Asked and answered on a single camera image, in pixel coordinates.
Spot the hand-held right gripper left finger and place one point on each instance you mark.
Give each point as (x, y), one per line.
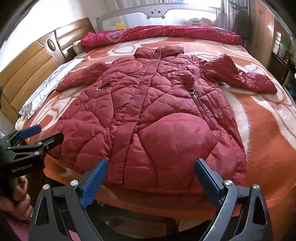
(95, 183)

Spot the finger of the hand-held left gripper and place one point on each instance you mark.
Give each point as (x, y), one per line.
(30, 132)
(54, 139)

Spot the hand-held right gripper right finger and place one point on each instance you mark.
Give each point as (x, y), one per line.
(208, 183)

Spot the red quilted jacket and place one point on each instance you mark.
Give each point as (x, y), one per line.
(150, 115)

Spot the person's left hand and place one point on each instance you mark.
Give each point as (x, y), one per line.
(22, 208)

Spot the striped white pillow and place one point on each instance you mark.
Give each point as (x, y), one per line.
(50, 81)

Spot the wooden headboard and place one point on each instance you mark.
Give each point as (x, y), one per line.
(27, 69)

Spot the orange and white blanket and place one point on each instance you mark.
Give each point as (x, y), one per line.
(259, 129)

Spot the small white pillow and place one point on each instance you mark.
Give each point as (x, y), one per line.
(77, 47)

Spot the yellow soft toy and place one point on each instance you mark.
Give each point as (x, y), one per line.
(120, 25)

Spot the red floral quilt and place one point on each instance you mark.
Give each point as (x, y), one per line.
(161, 33)

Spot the white printed cushion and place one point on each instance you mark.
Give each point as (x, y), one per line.
(198, 21)

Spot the wooden wardrobe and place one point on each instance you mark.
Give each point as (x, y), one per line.
(262, 30)

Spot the grey hanging coat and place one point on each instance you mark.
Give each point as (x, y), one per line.
(242, 23)

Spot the grey bed guard rail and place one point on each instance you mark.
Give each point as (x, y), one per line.
(138, 8)

